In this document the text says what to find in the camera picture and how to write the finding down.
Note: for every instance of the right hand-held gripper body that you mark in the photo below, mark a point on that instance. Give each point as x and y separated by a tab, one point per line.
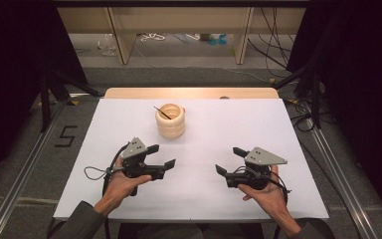
262	157

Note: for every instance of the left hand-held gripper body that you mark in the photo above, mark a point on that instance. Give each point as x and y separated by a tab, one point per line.
136	151

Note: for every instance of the cream ribbed pen holder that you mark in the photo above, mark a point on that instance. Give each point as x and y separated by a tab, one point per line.
170	127

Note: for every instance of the thin black pen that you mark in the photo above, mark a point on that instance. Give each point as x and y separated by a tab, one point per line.
163	113

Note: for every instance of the person's left hand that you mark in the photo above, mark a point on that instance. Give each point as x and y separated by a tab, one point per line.
121	186

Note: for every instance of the person's right hand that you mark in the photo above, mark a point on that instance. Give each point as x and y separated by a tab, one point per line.
272	199

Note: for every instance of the white table sheet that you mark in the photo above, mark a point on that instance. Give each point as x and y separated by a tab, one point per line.
199	149

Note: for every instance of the black metal stand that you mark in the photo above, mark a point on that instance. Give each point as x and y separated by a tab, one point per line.
46	99
315	99

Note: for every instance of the blue plastic items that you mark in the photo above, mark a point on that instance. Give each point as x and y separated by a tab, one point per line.
217	40

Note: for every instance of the small green box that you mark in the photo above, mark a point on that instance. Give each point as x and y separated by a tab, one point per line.
205	36

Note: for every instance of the black curtain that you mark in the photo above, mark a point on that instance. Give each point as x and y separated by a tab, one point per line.
361	83
16	66

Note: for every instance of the aluminium floor rail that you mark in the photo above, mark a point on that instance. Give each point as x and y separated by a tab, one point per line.
20	186
341	186

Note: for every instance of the wooden shelf frame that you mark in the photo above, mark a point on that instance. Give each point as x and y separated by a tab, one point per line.
179	20

